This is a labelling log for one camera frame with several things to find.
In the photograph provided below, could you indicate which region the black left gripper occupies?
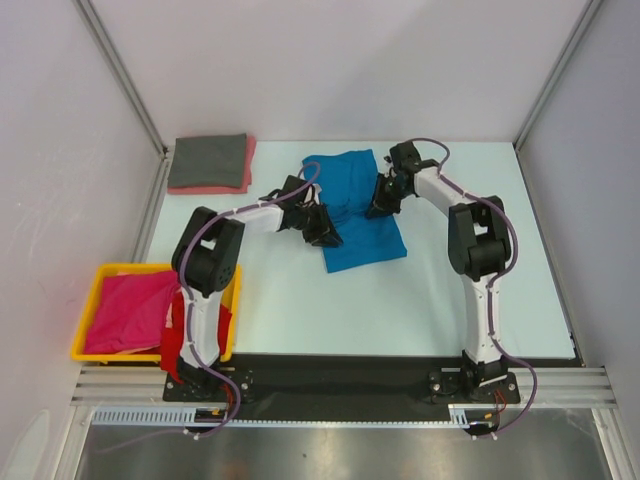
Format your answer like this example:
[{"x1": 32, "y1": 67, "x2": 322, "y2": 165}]
[{"x1": 293, "y1": 202, "x2": 342, "y2": 248}]

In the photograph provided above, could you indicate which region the blue t-shirt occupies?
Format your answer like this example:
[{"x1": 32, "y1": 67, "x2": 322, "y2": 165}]
[{"x1": 302, "y1": 149, "x2": 407, "y2": 273}]

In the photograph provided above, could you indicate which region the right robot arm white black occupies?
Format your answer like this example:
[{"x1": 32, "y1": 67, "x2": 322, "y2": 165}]
[{"x1": 366, "y1": 167, "x2": 517, "y2": 401}]

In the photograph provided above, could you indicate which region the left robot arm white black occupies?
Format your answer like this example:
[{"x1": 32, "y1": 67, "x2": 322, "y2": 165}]
[{"x1": 171, "y1": 200, "x2": 343, "y2": 400}]

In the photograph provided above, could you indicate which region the folded salmon pink t-shirt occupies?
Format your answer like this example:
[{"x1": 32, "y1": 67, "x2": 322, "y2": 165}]
[{"x1": 167, "y1": 134, "x2": 256, "y2": 195}]

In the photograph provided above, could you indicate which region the yellow plastic bin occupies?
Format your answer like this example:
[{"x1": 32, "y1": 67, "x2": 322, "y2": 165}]
[{"x1": 69, "y1": 262, "x2": 245, "y2": 363}]

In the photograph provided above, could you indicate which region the folded grey t-shirt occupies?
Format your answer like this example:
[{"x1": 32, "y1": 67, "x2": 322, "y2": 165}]
[{"x1": 168, "y1": 133, "x2": 248, "y2": 189}]

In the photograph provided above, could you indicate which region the red t-shirt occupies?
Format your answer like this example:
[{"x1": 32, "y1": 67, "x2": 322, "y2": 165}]
[{"x1": 159, "y1": 292, "x2": 233, "y2": 383}]

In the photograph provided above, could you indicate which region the magenta t-shirt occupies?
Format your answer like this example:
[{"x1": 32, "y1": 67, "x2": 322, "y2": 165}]
[{"x1": 83, "y1": 270, "x2": 179, "y2": 355}]

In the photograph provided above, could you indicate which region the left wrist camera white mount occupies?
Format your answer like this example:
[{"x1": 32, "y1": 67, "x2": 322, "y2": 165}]
[{"x1": 276, "y1": 175, "x2": 321, "y2": 206}]

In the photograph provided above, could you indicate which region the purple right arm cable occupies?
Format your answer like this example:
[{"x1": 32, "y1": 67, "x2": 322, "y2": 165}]
[{"x1": 414, "y1": 137, "x2": 539, "y2": 436}]

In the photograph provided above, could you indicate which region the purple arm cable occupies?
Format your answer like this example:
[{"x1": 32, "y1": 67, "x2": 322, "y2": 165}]
[
  {"x1": 177, "y1": 160, "x2": 322, "y2": 436},
  {"x1": 414, "y1": 137, "x2": 539, "y2": 436}
]

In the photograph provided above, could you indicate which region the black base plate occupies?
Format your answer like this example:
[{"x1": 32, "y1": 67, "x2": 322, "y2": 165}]
[{"x1": 162, "y1": 353, "x2": 521, "y2": 422}]

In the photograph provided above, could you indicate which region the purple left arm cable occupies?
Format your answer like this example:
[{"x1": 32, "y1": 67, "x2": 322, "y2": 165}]
[{"x1": 177, "y1": 160, "x2": 322, "y2": 436}]

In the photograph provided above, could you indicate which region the grey slotted cable duct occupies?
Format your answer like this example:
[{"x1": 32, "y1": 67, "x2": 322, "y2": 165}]
[{"x1": 93, "y1": 405, "x2": 499, "y2": 429}]

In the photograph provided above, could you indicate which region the aluminium front rail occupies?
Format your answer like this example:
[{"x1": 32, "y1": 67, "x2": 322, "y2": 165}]
[{"x1": 71, "y1": 366, "x2": 617, "y2": 409}]

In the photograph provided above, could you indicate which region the right aluminium frame post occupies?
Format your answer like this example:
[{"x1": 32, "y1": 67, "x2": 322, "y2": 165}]
[{"x1": 513, "y1": 0, "x2": 605, "y2": 154}]

